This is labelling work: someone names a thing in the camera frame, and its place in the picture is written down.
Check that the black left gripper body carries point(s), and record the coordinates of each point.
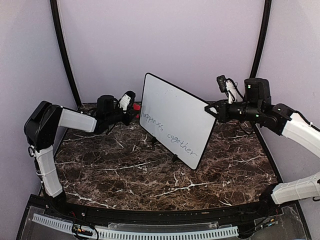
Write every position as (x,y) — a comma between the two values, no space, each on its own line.
(112,118)

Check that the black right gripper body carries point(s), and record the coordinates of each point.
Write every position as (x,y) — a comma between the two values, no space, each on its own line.
(251,113)

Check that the red bone-shaped eraser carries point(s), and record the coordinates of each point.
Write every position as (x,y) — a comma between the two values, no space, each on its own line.
(136,110)

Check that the white whiteboard black frame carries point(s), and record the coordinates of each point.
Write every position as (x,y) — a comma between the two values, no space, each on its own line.
(176,118)

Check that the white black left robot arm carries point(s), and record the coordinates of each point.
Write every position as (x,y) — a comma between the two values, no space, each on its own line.
(41,128)

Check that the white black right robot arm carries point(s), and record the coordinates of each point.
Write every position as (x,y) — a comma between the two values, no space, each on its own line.
(300,138)

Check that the black right whiteboard foot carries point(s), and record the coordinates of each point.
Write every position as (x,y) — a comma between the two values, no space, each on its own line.
(174,158)

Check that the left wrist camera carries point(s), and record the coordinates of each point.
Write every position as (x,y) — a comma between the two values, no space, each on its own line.
(108,103)

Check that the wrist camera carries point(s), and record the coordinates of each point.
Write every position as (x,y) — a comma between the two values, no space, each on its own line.
(108,103)
(230,88)

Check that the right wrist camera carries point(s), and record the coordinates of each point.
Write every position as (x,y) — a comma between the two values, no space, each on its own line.
(230,88)

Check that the black curved front rail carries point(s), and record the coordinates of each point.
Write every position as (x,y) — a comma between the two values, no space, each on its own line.
(244,214)

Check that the black right corner post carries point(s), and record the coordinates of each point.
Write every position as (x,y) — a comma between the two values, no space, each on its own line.
(261,38)

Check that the black corner post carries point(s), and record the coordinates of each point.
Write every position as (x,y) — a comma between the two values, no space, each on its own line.
(261,38)
(63,51)

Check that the white slotted cable duct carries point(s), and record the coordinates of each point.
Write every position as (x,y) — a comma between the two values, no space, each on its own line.
(121,231)

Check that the black left corner post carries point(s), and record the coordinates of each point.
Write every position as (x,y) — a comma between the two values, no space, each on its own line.
(63,51)

